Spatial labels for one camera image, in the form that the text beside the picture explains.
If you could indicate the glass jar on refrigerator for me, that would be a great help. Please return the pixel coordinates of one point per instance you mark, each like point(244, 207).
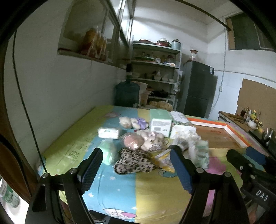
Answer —
point(193, 55)

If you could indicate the green soft sponge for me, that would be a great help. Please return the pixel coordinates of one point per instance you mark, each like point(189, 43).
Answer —
point(110, 153)

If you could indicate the metal kitchen shelf rack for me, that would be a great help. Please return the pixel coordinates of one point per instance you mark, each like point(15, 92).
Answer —
point(158, 66)

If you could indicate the counter with condiment bottles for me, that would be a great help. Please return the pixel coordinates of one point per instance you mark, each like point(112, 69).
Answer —
point(262, 134)

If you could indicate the blue water jug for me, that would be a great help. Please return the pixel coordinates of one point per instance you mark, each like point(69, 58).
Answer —
point(127, 92)

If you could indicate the green floral tissue pack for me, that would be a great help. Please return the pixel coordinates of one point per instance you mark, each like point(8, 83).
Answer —
point(199, 153)

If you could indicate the teal enamel pot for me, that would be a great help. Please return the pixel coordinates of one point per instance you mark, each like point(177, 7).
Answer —
point(175, 44)

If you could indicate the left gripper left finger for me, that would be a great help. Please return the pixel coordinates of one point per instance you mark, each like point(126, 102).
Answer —
point(88, 169)

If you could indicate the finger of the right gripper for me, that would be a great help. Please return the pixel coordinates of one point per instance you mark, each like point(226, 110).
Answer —
point(255, 155)
point(243, 165)

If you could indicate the cardboard sheet on wall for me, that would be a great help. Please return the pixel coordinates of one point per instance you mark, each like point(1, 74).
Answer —
point(258, 97)

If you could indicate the orange bottles on sill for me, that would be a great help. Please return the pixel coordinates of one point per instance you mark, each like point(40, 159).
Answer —
point(94, 45)

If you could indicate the black refrigerator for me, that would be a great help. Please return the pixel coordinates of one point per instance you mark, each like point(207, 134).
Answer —
point(197, 89)

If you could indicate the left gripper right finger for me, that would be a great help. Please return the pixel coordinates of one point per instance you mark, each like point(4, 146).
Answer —
point(183, 167)

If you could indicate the small white tissue pack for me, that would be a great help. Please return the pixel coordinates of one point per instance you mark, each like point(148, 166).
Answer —
point(109, 133)

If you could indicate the mint green white box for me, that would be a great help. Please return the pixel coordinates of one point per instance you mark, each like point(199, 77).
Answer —
point(160, 121)

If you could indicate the cream teddy bear purple dress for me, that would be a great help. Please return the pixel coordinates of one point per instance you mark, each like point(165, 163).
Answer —
point(133, 123)

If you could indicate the orange rimmed cardboard tray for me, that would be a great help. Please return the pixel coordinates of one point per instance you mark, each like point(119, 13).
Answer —
point(219, 134)

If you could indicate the dark window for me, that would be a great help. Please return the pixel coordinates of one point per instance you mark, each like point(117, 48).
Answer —
point(245, 35)

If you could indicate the leopard print soft slipper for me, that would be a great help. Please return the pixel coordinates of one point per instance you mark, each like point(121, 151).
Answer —
point(134, 161)

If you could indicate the yellow snack packet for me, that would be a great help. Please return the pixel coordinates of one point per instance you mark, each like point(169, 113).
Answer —
point(163, 161)

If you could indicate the pink plush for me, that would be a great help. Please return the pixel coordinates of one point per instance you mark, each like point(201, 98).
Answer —
point(146, 141)

